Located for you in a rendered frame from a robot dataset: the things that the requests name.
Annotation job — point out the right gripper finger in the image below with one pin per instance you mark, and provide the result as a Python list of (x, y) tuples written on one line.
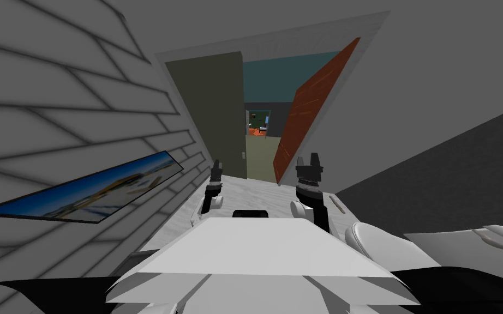
[(315, 160), (301, 163)]

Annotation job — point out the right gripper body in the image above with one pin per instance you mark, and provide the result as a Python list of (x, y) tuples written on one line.
[(308, 176)]

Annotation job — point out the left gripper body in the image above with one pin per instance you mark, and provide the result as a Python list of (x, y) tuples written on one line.
[(215, 176)]

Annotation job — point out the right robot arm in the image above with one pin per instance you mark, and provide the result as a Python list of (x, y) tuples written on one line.
[(320, 209)]

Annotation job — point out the red-brown door leaf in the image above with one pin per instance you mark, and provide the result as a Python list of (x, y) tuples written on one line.
[(308, 113)]

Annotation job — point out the dark olive door leaf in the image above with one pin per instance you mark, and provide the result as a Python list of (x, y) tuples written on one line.
[(214, 113)]

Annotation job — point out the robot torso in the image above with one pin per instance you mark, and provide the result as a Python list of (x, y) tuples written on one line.
[(260, 248)]

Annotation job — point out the blue framed wall picture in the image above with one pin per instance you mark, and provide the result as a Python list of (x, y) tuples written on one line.
[(98, 192)]

